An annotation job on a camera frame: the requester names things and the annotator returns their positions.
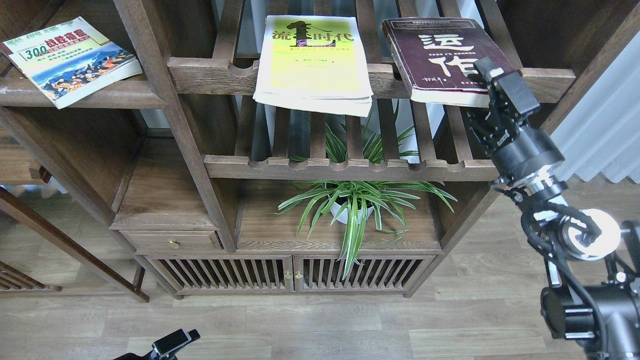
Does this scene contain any white plant pot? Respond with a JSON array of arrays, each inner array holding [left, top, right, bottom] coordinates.
[[330, 196, 374, 224]]

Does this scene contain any white blue illustrated book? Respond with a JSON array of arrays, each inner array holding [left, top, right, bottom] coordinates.
[[1, 17, 143, 109]]

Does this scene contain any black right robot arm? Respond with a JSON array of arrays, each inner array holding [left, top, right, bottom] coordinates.
[[470, 57, 640, 360]]

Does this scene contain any maroon cover book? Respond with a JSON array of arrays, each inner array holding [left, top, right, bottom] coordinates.
[[381, 17, 514, 108]]

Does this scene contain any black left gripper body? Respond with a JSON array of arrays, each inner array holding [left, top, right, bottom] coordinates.
[[114, 350, 178, 360]]

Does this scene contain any white pleated curtain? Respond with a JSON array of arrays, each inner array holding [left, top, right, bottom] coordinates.
[[551, 35, 640, 183]]

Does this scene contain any brass drawer knob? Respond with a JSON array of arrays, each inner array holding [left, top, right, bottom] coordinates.
[[168, 238, 180, 249]]

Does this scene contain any green spider plant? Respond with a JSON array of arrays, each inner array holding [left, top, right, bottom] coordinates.
[[272, 97, 458, 280]]

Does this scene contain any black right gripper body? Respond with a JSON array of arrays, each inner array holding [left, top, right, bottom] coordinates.
[[467, 108, 565, 186]]

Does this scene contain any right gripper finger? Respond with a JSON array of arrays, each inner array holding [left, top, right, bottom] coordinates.
[[473, 57, 541, 121]]

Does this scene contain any yellow green cover book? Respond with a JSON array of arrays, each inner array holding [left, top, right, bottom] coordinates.
[[253, 14, 373, 117]]

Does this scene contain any dark wooden bookshelf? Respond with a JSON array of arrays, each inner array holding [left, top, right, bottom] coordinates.
[[0, 0, 640, 302]]

